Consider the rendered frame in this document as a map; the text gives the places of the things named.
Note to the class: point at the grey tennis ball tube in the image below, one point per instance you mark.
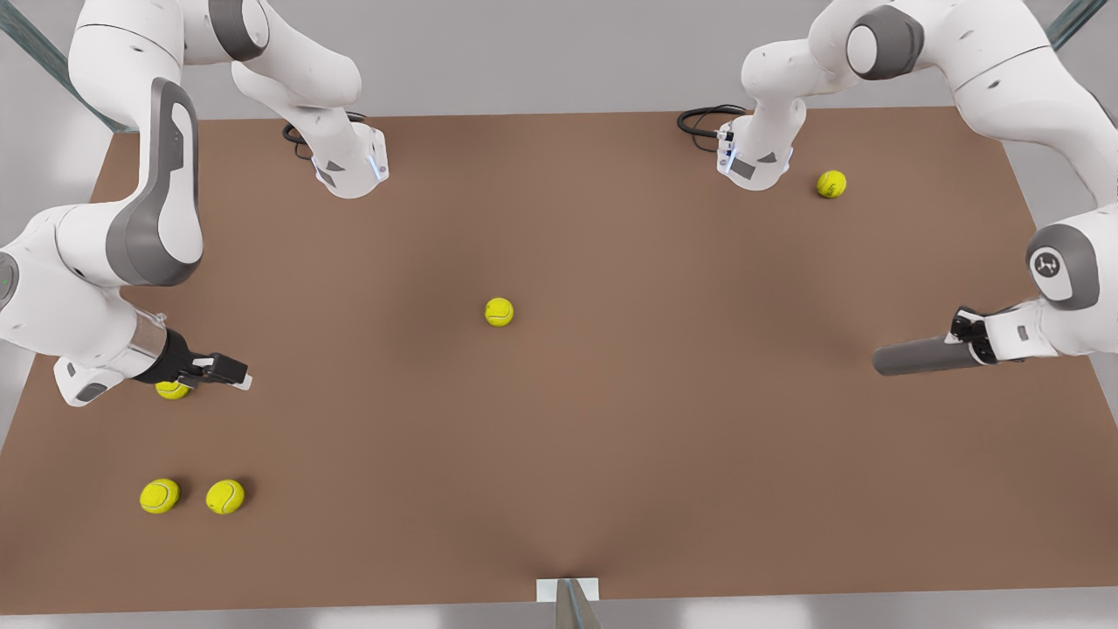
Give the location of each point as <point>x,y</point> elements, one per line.
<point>917,356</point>

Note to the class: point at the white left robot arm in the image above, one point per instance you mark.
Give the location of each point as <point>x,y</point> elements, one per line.
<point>1004,79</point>

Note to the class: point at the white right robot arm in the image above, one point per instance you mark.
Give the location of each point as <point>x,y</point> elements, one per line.
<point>157,218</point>

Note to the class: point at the yellow tennis ball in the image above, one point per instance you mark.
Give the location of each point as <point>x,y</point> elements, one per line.
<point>159,495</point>
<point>225,496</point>
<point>499,312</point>
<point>831,183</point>
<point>172,392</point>

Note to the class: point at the silver frame post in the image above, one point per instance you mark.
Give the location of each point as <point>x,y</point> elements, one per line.
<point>574,607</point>
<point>48,57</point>
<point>1074,19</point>

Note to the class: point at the white post foot plate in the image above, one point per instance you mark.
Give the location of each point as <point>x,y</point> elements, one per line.
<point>546,590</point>

